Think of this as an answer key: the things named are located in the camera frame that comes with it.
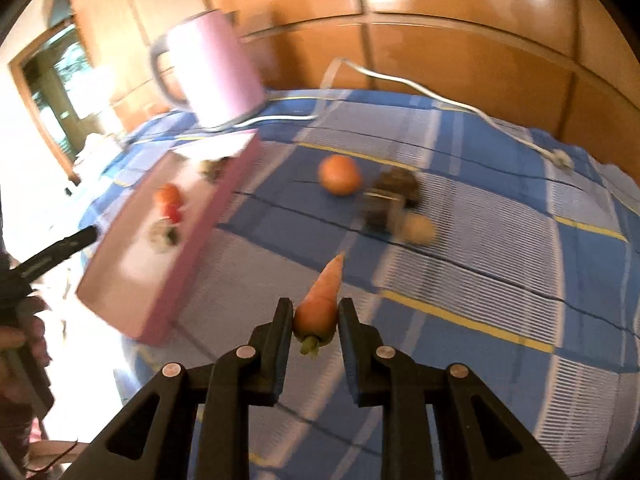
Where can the blue plaid tablecloth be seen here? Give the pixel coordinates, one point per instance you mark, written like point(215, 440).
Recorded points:
point(500, 240)

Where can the wooden glass-panel door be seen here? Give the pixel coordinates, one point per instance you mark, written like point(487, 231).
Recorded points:
point(55, 75)

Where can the orange mandarin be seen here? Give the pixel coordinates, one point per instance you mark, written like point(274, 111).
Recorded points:
point(167, 194)
point(340, 175)

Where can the halved dark taro piece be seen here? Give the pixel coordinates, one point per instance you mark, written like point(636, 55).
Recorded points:
point(377, 212)
point(164, 237)

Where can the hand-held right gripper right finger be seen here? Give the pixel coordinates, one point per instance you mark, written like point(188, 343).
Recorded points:
point(350, 355)

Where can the wooden wardrobe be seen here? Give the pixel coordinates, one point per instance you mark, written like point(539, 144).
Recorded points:
point(450, 60)

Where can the person's left hand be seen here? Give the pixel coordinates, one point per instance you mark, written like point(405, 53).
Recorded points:
point(12, 339)

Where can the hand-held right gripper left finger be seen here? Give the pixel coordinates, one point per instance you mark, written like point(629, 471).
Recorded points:
point(280, 355)

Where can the small orange carrot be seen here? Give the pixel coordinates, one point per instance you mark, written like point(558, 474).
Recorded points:
point(320, 305)

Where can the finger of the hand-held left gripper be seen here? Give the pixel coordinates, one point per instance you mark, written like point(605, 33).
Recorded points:
point(77, 240)

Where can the small red tomato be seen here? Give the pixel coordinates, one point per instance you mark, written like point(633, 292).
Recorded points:
point(174, 213)

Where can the whole dark brown taro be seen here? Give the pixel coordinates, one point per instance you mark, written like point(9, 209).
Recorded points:
point(397, 182)
point(219, 170)

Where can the pink shallow tray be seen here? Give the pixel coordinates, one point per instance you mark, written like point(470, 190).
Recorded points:
point(200, 230)

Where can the pink electric kettle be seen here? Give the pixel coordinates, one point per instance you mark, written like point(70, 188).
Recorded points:
point(215, 65)

